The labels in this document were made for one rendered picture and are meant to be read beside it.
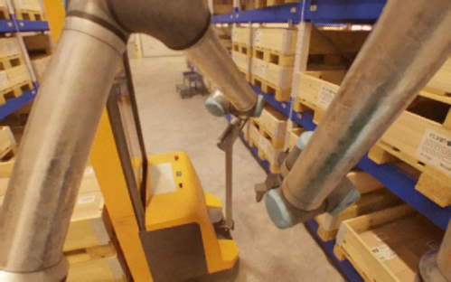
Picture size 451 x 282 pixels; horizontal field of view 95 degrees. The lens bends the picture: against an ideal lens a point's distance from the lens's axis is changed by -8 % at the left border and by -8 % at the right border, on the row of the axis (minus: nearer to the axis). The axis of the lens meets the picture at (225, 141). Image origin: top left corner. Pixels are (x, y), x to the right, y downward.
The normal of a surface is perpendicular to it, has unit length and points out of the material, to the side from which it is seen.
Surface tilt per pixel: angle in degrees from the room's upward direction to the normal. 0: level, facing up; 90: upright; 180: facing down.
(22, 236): 66
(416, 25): 97
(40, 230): 77
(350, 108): 93
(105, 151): 90
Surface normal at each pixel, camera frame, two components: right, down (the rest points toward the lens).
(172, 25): 0.21, 0.75
